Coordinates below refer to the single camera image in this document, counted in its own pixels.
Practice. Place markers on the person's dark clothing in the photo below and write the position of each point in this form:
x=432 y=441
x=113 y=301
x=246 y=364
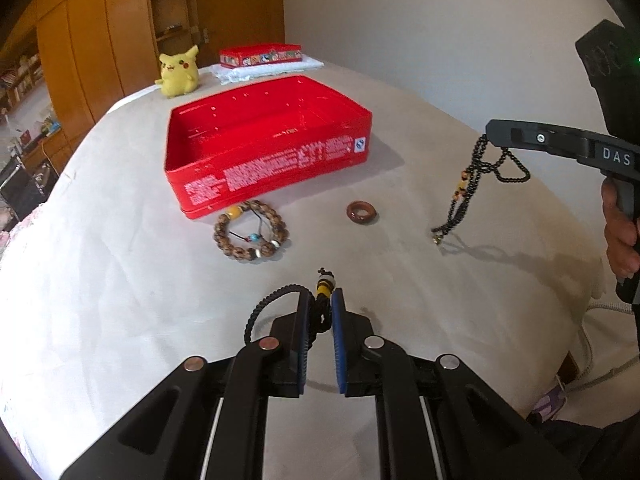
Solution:
x=595 y=450

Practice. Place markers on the brown wooden door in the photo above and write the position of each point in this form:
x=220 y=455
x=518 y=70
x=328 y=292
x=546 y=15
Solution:
x=240 y=10

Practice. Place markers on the pink floral quilt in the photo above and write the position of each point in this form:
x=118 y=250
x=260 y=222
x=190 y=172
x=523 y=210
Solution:
x=15 y=230

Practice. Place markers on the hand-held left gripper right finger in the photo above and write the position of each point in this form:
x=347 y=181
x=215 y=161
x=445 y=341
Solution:
x=339 y=340

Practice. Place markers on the black office chair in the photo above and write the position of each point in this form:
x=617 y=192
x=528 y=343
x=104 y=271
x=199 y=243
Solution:
x=22 y=185

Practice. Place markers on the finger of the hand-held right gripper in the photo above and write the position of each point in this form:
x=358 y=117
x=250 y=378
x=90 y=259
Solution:
x=530 y=137

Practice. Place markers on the person's right hand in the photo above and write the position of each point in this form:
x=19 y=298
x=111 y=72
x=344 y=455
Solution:
x=620 y=245

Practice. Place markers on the wooden wardrobe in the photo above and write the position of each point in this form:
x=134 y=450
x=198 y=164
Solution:
x=100 y=35

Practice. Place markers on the red printed tin lid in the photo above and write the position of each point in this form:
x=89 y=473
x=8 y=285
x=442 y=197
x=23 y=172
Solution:
x=260 y=56

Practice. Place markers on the yellow plush toy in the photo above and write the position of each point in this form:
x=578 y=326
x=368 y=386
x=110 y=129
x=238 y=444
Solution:
x=177 y=75

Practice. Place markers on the red tin box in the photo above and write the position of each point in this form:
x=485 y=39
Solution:
x=270 y=160

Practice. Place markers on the wooden bookshelf with books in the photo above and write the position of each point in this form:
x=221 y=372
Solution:
x=20 y=80

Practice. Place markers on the white folded cloth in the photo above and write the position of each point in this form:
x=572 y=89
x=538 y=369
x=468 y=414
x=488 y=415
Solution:
x=240 y=75

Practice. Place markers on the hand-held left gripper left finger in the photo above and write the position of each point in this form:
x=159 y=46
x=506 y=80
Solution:
x=301 y=340

